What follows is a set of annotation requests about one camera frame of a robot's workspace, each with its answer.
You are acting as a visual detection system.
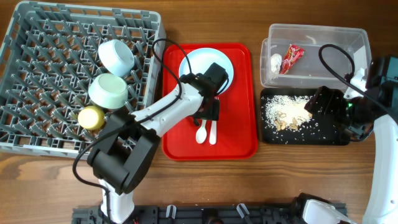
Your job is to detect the red plastic tray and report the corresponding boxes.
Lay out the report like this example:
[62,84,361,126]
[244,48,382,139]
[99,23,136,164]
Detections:
[162,43,257,161]

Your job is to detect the light blue bowl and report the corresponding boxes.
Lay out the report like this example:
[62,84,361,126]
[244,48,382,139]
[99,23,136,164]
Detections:
[98,39,134,77]

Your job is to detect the white tissue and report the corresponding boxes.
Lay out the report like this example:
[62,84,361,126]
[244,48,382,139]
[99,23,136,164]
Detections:
[270,54,282,74]

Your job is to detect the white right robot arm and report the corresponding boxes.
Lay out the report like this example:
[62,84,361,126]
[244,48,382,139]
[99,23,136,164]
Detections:
[305,55,397,223]

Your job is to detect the rice and nut scraps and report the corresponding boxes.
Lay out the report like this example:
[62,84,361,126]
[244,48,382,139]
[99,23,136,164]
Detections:
[263,95,313,132]

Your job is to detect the white plastic fork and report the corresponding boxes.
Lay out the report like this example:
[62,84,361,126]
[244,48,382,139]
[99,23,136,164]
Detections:
[209,121,217,145]

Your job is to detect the light blue plate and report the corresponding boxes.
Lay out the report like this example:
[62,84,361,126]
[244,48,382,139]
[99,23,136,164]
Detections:
[187,47,234,94]

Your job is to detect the clear plastic bin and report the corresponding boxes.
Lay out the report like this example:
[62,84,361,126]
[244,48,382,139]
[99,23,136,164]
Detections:
[260,24,372,90]

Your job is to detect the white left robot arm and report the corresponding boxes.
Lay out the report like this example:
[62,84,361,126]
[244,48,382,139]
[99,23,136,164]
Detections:
[87,63,229,223]

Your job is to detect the red snack wrapper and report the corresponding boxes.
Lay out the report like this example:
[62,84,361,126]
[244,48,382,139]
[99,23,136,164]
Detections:
[279,44,305,75]

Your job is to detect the grey plastic dishwasher rack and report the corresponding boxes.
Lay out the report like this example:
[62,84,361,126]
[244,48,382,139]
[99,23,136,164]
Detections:
[1,1,165,158]

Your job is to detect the white plastic spoon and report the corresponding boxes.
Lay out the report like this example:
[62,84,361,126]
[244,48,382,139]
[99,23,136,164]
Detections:
[195,119,207,144]

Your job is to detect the yellow plastic cup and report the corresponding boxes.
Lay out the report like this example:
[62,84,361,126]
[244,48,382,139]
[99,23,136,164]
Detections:
[78,106,105,130]

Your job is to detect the light green bowl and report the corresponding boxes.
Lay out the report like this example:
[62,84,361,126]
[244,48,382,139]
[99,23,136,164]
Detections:
[88,73,128,110]

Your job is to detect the black waste tray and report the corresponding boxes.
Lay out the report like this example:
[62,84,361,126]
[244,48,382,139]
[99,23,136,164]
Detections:
[261,88,349,146]

